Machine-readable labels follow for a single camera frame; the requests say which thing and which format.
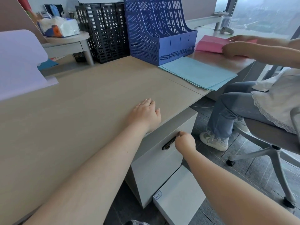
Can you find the person's left hand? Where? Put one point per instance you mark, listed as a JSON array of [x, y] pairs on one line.
[[145, 117]]

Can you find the person's right hand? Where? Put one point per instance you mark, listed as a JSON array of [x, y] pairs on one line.
[[186, 144]]

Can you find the person's left thumb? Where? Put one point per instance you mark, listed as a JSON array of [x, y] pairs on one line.
[[158, 113]]

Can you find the person's right thumb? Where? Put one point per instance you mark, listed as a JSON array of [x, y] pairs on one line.
[[182, 134]]

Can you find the black combination lock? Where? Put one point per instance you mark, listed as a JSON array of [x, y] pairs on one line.
[[168, 144]]

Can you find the person's right forearm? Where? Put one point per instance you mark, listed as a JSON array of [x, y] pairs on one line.
[[229, 192]]

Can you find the person's left forearm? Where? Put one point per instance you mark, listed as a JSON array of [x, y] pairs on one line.
[[93, 175]]

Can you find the grey drawer cabinet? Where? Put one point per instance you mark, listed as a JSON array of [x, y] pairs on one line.
[[152, 166]]

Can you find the light blue paper stack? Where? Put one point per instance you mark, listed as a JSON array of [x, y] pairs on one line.
[[199, 73]]

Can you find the white open drawer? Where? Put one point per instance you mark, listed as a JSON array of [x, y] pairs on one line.
[[180, 199]]

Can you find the small white drawer label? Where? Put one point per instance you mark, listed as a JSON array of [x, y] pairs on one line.
[[158, 195]]

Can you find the blue plastic file rack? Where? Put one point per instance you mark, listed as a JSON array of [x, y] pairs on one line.
[[159, 32]]

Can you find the pink paper stack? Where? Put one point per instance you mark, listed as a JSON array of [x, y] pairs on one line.
[[208, 44]]

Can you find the grey office chair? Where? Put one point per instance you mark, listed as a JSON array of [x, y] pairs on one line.
[[269, 138]]

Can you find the black plastic file rack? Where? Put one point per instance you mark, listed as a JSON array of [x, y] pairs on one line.
[[105, 32]]

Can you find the grey desk riser shelf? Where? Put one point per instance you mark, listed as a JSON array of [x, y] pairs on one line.
[[70, 43], [204, 21]]

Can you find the grey game controller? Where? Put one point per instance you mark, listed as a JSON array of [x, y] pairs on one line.
[[226, 30]]

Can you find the brown desk partition panel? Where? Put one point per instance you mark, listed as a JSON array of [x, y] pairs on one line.
[[14, 14], [199, 6]]

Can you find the blue paper sheet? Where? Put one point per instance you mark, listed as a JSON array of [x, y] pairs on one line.
[[48, 64]]

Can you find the white tissue pack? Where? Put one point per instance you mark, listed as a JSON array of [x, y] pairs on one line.
[[59, 26]]

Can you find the white paper sheets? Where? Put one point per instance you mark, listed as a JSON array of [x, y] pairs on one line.
[[18, 65]]

